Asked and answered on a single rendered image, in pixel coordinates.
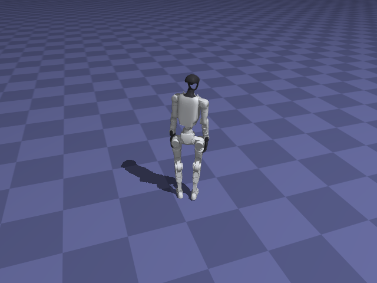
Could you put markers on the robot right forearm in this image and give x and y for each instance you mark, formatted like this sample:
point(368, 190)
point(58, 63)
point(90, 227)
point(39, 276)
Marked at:
point(205, 129)

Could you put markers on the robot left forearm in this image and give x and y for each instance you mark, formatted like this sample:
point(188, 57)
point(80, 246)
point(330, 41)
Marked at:
point(173, 124)

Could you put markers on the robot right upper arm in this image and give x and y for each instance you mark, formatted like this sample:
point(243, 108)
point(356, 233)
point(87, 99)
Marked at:
point(204, 104)

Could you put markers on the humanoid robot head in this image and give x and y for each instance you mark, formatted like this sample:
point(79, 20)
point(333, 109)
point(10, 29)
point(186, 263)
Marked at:
point(191, 79)

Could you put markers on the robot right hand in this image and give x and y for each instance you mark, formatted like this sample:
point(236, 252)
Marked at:
point(206, 143)

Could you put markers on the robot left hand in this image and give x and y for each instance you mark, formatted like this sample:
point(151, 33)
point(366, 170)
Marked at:
point(171, 134)

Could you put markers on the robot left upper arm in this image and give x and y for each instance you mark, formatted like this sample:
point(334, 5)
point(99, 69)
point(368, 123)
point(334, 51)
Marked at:
point(175, 105)

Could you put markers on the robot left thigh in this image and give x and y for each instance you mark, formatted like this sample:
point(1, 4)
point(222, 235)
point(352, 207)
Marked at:
point(175, 142)

